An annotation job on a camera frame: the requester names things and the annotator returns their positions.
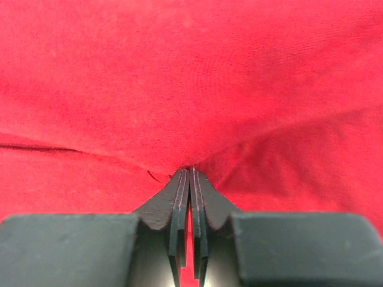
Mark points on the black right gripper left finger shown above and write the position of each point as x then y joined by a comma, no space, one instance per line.
146,247

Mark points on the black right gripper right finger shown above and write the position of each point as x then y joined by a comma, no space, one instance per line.
232,247

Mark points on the bright red t shirt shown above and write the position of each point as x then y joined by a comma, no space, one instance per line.
278,103

